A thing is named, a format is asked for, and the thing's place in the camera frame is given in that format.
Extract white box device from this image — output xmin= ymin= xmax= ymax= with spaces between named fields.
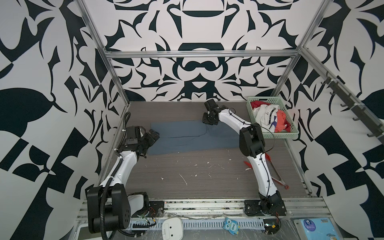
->
xmin=162 ymin=217 xmax=184 ymax=240

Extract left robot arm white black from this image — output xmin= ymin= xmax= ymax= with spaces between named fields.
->
xmin=87 ymin=112 xmax=160 ymax=240

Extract grey blue t shirt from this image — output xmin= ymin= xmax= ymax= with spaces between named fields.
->
xmin=148 ymin=121 xmax=239 ymax=155

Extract red t shirt in basket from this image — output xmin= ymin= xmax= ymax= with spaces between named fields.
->
xmin=251 ymin=101 xmax=291 ymax=133

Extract black corrugated cable hose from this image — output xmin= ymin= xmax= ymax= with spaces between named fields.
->
xmin=98 ymin=176 xmax=121 ymax=240

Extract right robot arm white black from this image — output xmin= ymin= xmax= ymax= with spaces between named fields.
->
xmin=202 ymin=100 xmax=286 ymax=217

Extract horizontal aluminium frame bar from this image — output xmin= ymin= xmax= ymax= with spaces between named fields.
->
xmin=105 ymin=50 xmax=298 ymax=59

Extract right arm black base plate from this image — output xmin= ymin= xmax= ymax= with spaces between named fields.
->
xmin=244 ymin=200 xmax=287 ymax=217

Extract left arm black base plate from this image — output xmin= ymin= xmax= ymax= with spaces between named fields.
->
xmin=145 ymin=201 xmax=165 ymax=218

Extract black wall hook rack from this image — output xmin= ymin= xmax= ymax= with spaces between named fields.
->
xmin=322 ymin=71 xmax=384 ymax=145

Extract blue owl toy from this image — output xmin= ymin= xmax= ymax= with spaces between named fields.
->
xmin=223 ymin=218 xmax=240 ymax=235

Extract red pen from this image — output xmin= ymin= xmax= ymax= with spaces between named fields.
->
xmin=244 ymin=154 xmax=289 ymax=190

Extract white t shirt in basket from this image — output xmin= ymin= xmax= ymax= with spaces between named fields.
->
xmin=253 ymin=104 xmax=280 ymax=133

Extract blue labelled box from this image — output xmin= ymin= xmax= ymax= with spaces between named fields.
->
xmin=294 ymin=218 xmax=343 ymax=240

